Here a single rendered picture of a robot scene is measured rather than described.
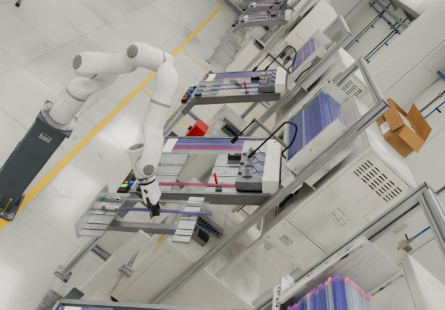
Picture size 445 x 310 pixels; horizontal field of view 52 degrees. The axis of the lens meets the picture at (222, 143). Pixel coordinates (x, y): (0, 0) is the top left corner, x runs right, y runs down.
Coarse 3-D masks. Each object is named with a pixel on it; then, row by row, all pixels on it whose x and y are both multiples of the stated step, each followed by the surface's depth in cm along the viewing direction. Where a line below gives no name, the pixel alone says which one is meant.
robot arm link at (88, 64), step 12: (132, 48) 188; (144, 48) 189; (156, 48) 195; (84, 60) 211; (96, 60) 210; (108, 60) 207; (120, 60) 202; (132, 60) 189; (144, 60) 190; (156, 60) 194; (84, 72) 212; (96, 72) 211; (108, 72) 210; (120, 72) 207
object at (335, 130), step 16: (368, 80) 223; (336, 96) 255; (384, 96) 201; (288, 128) 251; (336, 128) 199; (288, 144) 232; (320, 144) 203; (352, 144) 201; (304, 160) 208; (336, 160) 205; (320, 176) 210; (208, 224) 271; (208, 240) 256; (128, 272) 249
